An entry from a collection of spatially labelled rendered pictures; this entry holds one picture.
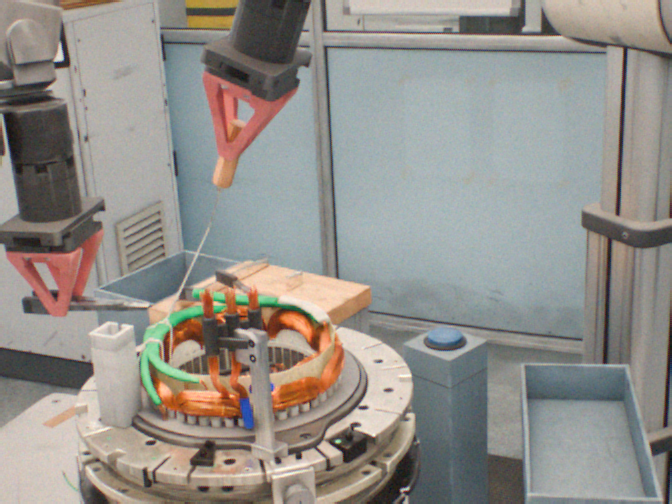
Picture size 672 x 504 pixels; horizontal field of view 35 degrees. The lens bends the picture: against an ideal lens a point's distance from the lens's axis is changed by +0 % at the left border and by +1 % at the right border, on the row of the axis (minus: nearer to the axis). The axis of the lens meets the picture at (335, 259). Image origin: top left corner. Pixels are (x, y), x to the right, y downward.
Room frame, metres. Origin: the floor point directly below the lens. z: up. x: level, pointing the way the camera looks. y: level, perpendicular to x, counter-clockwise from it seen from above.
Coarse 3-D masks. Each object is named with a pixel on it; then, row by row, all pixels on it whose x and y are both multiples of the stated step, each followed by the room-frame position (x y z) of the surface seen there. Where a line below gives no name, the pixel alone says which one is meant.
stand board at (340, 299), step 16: (256, 272) 1.30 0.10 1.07; (272, 272) 1.30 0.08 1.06; (288, 272) 1.30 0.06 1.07; (304, 272) 1.30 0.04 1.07; (224, 288) 1.26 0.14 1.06; (272, 288) 1.25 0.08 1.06; (304, 288) 1.24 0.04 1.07; (320, 288) 1.24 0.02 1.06; (336, 288) 1.24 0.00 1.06; (352, 288) 1.23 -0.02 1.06; (368, 288) 1.23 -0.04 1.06; (160, 304) 1.21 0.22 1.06; (320, 304) 1.19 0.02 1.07; (336, 304) 1.18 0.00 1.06; (352, 304) 1.20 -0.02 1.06; (368, 304) 1.23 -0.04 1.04; (160, 320) 1.19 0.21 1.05; (336, 320) 1.18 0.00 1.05
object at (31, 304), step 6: (24, 300) 0.96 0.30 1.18; (30, 300) 0.96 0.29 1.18; (36, 300) 0.96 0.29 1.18; (24, 306) 0.96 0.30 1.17; (30, 306) 0.96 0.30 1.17; (36, 306) 0.96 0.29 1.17; (42, 306) 0.96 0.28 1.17; (24, 312) 0.96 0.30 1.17; (30, 312) 0.96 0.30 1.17; (36, 312) 0.96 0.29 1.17; (42, 312) 0.96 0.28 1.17; (48, 312) 0.95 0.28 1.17
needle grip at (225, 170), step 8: (232, 128) 0.91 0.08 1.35; (240, 128) 0.91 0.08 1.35; (232, 136) 0.91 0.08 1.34; (240, 152) 0.92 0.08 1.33; (224, 160) 0.91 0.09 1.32; (216, 168) 0.92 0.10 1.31; (224, 168) 0.91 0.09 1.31; (232, 168) 0.91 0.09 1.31; (216, 176) 0.92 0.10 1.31; (224, 176) 0.91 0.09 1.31; (232, 176) 0.92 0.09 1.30; (216, 184) 0.92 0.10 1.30; (224, 184) 0.91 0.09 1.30
